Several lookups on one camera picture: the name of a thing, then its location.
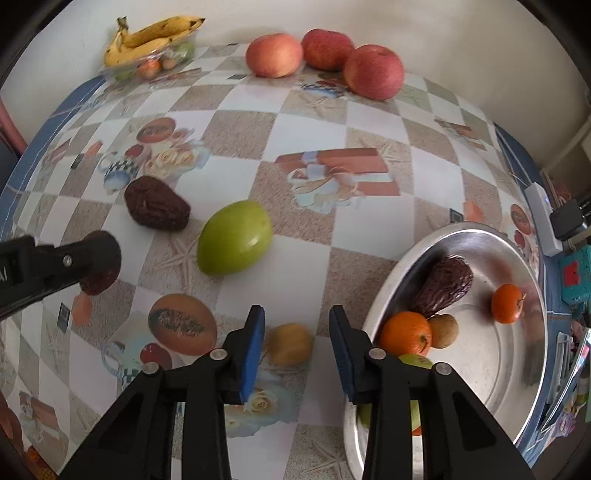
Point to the round stainless steel basin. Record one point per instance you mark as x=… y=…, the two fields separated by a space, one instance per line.
x=485 y=369

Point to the red apple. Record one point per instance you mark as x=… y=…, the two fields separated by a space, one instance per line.
x=327 y=48
x=374 y=71

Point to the white folding phone stand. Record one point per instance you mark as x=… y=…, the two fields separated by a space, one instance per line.
x=564 y=344

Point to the clear bag of small fruits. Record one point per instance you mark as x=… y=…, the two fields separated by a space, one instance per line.
x=157 y=64

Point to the black charger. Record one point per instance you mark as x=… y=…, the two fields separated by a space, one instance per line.
x=570 y=219

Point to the red-brown chair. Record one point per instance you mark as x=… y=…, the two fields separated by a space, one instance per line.
x=11 y=129

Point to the long dried red date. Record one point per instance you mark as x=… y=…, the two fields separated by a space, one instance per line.
x=443 y=284

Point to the small green jujube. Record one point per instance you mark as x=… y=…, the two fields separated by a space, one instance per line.
x=413 y=361

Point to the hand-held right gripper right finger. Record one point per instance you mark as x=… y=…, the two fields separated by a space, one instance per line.
x=344 y=355

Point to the large green jujube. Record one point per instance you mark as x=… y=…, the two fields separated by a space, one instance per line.
x=233 y=237

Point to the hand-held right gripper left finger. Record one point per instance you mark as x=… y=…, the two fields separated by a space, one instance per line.
x=251 y=355

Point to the teal box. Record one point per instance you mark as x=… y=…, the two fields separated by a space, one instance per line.
x=577 y=277

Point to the pale pink apple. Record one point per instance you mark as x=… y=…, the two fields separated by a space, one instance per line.
x=274 y=55

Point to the white power strip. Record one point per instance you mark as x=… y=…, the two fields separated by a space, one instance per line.
x=540 y=217

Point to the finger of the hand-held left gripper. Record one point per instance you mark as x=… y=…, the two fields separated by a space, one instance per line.
x=78 y=261

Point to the brown longan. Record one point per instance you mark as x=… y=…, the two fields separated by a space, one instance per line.
x=444 y=331
x=288 y=345

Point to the bunch of yellow bananas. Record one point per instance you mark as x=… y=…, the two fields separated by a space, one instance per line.
x=152 y=34

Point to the smartphone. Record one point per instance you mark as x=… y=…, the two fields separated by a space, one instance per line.
x=575 y=369

